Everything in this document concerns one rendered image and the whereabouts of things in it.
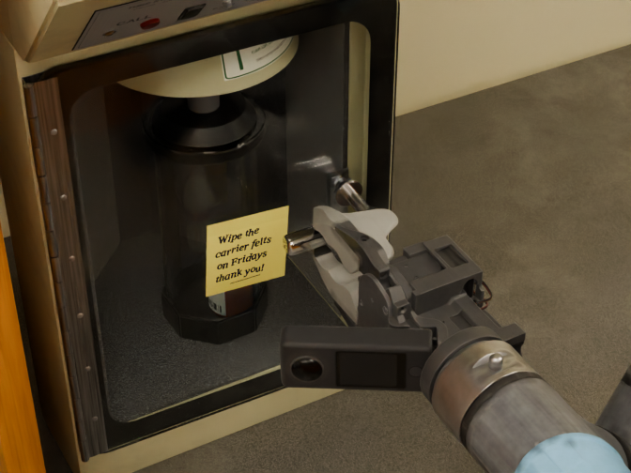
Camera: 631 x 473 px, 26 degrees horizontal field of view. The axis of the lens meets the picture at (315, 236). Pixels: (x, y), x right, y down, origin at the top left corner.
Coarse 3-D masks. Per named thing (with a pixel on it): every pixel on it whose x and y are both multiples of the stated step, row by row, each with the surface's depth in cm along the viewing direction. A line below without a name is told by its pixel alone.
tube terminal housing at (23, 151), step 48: (0, 0) 96; (288, 0) 106; (0, 48) 100; (96, 48) 100; (0, 96) 105; (0, 144) 111; (48, 288) 112; (48, 336) 118; (48, 384) 125; (192, 432) 129
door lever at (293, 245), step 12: (336, 192) 118; (348, 192) 118; (360, 192) 119; (348, 204) 119; (360, 204) 117; (312, 228) 113; (288, 240) 112; (300, 240) 112; (312, 240) 113; (324, 240) 114; (288, 252) 113; (300, 252) 113
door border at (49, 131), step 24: (48, 96) 99; (48, 120) 100; (48, 144) 101; (48, 168) 103; (48, 192) 103; (72, 192) 105; (72, 216) 106; (48, 240) 106; (72, 240) 107; (72, 264) 109; (72, 288) 110; (72, 312) 112; (72, 336) 113; (72, 384) 116; (96, 384) 117; (96, 408) 119; (96, 432) 121
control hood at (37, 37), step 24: (24, 0) 90; (48, 0) 84; (72, 0) 84; (96, 0) 85; (120, 0) 87; (24, 24) 92; (48, 24) 87; (72, 24) 89; (24, 48) 94; (48, 48) 93
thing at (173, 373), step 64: (320, 0) 107; (384, 0) 109; (128, 64) 101; (192, 64) 103; (256, 64) 106; (320, 64) 109; (384, 64) 112; (64, 128) 101; (128, 128) 104; (192, 128) 107; (256, 128) 110; (320, 128) 113; (384, 128) 116; (128, 192) 107; (192, 192) 111; (256, 192) 114; (320, 192) 117; (384, 192) 121; (128, 256) 111; (192, 256) 114; (128, 320) 115; (192, 320) 119; (256, 320) 122; (320, 320) 126; (128, 384) 119; (192, 384) 123; (256, 384) 127
